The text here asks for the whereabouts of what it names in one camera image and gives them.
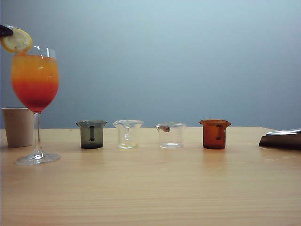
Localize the small amber beaker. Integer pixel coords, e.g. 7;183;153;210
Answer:
199;119;232;150

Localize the clear graduated beaker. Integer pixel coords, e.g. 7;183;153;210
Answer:
155;122;188;149

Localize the silver-taped right gripper finger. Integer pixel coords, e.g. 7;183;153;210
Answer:
267;129;301;137

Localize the small grey tinted beaker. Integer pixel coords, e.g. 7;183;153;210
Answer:
75;120;107;149

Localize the clear beaker with yellow residue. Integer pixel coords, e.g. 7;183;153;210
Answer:
112;120;144;150

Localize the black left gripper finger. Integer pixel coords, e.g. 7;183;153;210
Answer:
0;26;14;37

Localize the yellow lemon slice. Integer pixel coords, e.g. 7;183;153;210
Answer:
1;28;33;55

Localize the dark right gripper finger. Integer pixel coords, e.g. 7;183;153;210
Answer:
259;132;301;151

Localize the wine glass with orange-red drink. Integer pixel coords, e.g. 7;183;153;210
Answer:
11;46;61;166

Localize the beige paper cup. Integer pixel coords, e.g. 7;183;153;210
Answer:
1;107;35;148

